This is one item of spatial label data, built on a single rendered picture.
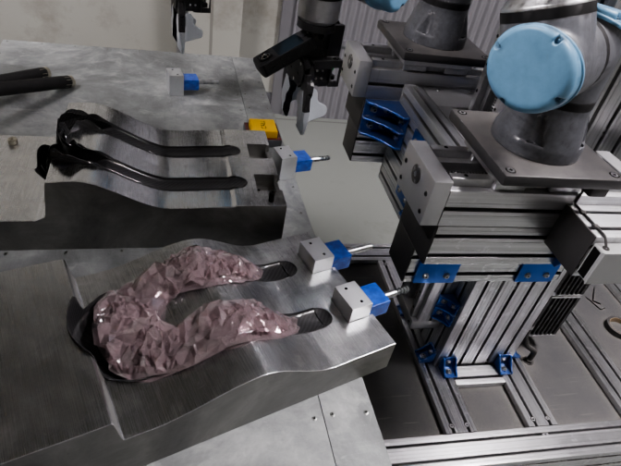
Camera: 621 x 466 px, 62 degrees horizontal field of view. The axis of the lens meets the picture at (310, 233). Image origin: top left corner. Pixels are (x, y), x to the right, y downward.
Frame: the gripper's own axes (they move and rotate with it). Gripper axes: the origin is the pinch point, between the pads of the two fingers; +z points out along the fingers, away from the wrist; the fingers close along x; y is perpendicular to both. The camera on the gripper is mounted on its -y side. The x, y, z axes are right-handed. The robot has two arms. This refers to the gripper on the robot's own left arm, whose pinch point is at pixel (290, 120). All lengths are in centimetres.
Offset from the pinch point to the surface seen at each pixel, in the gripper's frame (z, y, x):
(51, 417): 1, -49, -52
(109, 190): 0.8, -37.5, -15.5
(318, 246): 4.3, -8.9, -32.5
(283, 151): 7.4, -0.5, 0.3
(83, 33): 59, -18, 204
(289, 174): 11.4, 0.3, -2.7
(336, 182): 93, 83, 97
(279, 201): 3.6, -10.8, -20.6
